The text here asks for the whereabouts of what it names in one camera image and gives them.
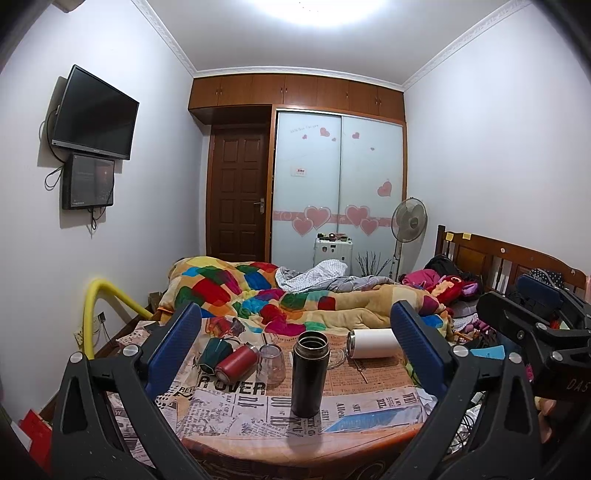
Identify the newspaper print tablecloth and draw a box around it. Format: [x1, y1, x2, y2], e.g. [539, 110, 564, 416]
[105, 318, 440, 480]

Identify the white appliance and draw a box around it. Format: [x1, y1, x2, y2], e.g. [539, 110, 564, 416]
[314, 234, 356, 276]

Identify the colourful patchwork blanket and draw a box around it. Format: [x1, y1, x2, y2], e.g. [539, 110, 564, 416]
[157, 256, 455, 346]

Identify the frosted glass sliding wardrobe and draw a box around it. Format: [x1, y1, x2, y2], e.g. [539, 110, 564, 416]
[270, 107, 407, 278]

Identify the black steel thermos cup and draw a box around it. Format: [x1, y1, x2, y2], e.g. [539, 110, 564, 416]
[291, 331, 330, 419]

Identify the grey checkered cloth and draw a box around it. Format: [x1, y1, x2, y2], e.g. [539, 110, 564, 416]
[276, 259, 399, 293]

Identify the clear glass cup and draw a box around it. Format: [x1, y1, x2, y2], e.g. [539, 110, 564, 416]
[256, 344, 287, 385]

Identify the black wall television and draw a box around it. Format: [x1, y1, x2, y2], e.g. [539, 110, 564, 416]
[51, 65, 140, 161]

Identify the small black wall monitor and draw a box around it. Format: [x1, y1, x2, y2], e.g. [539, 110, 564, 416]
[62, 154, 116, 211]

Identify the black bag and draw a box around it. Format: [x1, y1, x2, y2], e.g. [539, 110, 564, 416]
[424, 254, 459, 278]

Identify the dried twig plant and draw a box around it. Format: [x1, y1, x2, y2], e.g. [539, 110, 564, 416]
[354, 251, 393, 280]

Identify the red cup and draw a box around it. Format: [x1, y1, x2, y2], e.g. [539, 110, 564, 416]
[213, 344, 260, 378]

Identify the standing fan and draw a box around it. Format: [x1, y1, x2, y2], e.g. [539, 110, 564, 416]
[391, 198, 428, 282]

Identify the green cup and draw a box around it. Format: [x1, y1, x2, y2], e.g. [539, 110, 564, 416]
[198, 338, 236, 373]

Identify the yellow foam tube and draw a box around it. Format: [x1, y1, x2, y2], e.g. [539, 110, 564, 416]
[82, 278, 156, 359]

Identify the wooden overhead cabinet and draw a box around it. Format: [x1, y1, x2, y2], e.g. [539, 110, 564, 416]
[188, 73, 406, 126]

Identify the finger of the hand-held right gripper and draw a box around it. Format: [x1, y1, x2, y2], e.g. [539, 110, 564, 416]
[477, 291, 561, 344]
[515, 274, 591, 324]

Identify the wooden bed headboard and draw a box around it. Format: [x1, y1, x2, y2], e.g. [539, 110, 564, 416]
[435, 224, 591, 320]

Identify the pink plush toy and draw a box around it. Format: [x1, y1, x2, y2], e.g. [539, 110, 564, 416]
[401, 268, 482, 306]

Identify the brown wooden door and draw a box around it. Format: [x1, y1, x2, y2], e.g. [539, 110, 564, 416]
[206, 124, 271, 264]

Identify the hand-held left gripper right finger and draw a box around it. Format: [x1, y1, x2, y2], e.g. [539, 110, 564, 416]
[390, 300, 543, 480]

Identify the black television cable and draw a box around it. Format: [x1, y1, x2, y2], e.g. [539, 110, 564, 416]
[43, 104, 64, 190]

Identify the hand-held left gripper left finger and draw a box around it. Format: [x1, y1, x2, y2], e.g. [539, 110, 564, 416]
[51, 302, 204, 480]

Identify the red box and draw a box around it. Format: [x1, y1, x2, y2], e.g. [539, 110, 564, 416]
[17, 408, 53, 472]

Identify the white thermos cup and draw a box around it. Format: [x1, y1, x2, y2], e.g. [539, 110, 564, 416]
[346, 329, 410, 360]

